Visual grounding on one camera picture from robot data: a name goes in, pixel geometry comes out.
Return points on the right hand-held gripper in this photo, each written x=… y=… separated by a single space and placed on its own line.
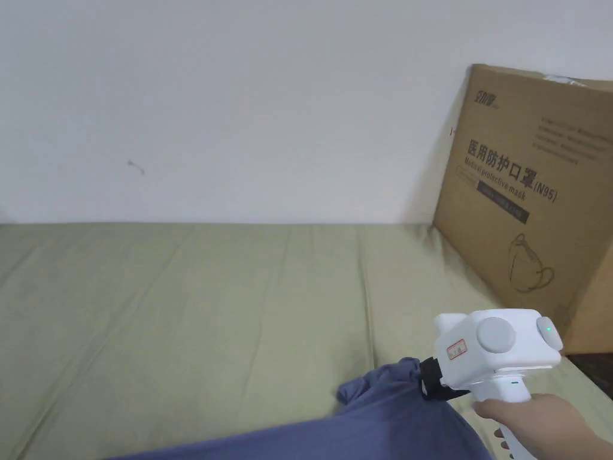
x=495 y=357

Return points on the dark blue shirt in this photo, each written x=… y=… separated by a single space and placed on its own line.
x=383 y=421

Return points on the person's right hand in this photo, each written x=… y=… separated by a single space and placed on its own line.
x=546 y=426

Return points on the brown cardboard carton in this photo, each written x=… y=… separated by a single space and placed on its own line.
x=536 y=191

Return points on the bed with pale green sheet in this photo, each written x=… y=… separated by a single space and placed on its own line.
x=182 y=306

